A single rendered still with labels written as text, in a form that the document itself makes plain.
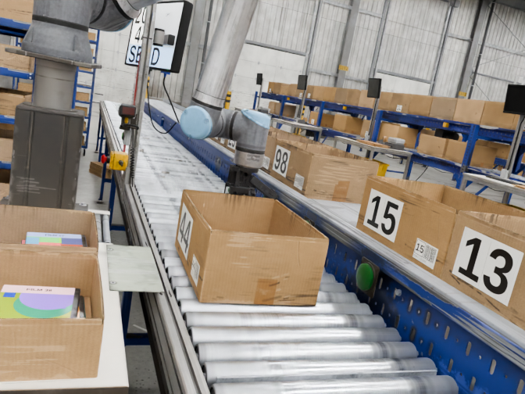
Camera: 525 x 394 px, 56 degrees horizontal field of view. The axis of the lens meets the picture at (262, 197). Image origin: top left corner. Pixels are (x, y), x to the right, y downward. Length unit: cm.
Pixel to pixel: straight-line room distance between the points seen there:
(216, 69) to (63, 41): 43
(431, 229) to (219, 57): 69
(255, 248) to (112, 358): 40
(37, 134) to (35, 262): 55
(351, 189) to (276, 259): 85
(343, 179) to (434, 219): 73
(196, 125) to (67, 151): 39
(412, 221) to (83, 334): 83
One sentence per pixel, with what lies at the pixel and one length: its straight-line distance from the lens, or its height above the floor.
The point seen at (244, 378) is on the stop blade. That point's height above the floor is 74.
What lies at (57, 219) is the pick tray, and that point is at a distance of 136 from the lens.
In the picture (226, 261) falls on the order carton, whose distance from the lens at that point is 111.
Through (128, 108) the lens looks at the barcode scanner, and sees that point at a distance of 208.
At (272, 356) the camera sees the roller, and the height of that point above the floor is 74.
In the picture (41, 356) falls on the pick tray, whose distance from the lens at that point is 83.
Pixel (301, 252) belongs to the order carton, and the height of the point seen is 88.
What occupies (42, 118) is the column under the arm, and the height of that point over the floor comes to 105.
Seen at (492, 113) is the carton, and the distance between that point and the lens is 772.
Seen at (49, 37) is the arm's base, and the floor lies 127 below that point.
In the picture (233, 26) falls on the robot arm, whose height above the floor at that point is 138.
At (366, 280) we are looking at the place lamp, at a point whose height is 81.
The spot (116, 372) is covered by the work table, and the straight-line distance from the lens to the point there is 87.
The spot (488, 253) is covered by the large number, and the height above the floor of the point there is 99.
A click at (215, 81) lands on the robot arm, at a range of 136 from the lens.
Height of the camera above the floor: 122
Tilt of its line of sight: 11 degrees down
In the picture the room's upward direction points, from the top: 10 degrees clockwise
